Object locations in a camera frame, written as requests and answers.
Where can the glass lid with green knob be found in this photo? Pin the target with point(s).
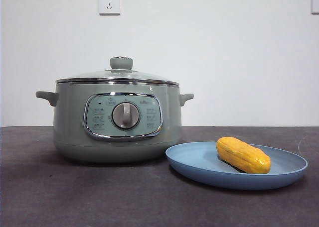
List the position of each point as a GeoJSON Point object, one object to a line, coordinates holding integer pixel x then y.
{"type": "Point", "coordinates": [99, 76]}

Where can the yellow corn cob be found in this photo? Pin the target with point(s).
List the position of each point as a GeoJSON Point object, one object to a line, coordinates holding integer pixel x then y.
{"type": "Point", "coordinates": [244, 157]}

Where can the light blue round plate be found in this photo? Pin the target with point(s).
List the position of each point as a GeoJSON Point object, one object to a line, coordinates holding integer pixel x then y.
{"type": "Point", "coordinates": [199, 167]}

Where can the sage green electric steamer pot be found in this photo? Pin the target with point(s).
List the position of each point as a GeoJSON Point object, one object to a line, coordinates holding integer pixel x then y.
{"type": "Point", "coordinates": [69, 127]}

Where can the white wall power socket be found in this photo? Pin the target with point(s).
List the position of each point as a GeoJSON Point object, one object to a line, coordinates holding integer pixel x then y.
{"type": "Point", "coordinates": [109, 3]}

